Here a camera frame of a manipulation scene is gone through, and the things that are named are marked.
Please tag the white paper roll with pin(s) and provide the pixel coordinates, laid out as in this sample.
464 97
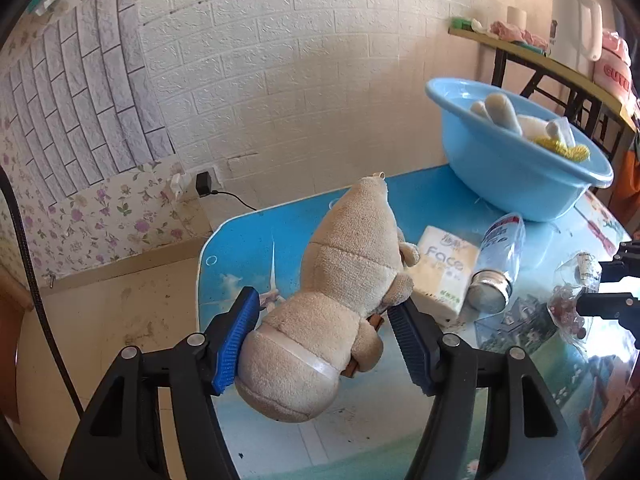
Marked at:
516 17

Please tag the wooden side shelf table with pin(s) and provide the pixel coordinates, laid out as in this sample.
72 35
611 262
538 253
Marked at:
560 67

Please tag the clear plastic bag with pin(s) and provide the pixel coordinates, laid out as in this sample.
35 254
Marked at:
570 300

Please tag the pink cloth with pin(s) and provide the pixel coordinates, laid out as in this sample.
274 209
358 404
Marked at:
515 35

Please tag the white tissue pack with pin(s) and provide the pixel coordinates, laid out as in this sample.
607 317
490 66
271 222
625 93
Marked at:
442 270

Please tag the black wall charger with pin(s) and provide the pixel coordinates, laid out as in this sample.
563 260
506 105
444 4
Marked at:
203 184

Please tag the printed scenery desktop table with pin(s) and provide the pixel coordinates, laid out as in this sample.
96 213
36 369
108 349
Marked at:
280 240

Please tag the green small item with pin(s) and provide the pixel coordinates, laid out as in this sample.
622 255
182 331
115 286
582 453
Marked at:
465 24

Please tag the white electric kettle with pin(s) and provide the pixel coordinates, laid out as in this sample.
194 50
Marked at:
570 30

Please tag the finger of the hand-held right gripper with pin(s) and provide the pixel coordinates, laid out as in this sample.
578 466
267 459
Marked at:
625 265
605 305

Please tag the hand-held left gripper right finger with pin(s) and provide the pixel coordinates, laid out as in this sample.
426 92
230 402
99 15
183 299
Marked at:
410 345

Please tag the clear plastic bottle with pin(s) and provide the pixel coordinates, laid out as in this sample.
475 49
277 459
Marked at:
500 250

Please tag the orange cloth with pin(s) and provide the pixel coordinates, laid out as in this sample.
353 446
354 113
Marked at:
627 185

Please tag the blue plastic basin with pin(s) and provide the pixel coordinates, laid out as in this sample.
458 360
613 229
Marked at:
500 180

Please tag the beige plush bear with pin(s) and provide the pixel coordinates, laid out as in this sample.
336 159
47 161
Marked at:
340 260

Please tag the wooden door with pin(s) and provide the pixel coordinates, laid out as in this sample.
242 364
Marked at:
7 360

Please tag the white wall plug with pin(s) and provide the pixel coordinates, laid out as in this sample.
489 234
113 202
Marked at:
177 187

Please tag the white toy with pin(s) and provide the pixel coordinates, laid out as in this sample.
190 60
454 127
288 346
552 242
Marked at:
530 127

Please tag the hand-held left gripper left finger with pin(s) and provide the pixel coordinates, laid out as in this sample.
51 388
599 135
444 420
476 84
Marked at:
235 345

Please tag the pink lidded container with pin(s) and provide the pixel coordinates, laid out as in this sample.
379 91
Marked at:
615 70

